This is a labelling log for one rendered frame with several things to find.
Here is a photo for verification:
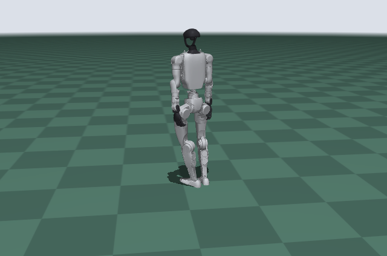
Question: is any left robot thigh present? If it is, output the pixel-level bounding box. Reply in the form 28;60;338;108
174;104;195;151

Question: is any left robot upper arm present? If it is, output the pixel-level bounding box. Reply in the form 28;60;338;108
171;54;183;88

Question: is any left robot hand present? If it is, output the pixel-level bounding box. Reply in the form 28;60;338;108
172;105;186;127

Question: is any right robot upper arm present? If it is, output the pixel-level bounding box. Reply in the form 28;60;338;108
204;53;213;84

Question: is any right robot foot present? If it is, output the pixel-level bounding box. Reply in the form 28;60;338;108
197;176;210;185

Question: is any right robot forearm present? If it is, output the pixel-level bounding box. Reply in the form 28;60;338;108
204;80;213;103

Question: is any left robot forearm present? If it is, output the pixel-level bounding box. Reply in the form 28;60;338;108
170;80;180;111

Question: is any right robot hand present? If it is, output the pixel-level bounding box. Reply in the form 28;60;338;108
205;98;212;120

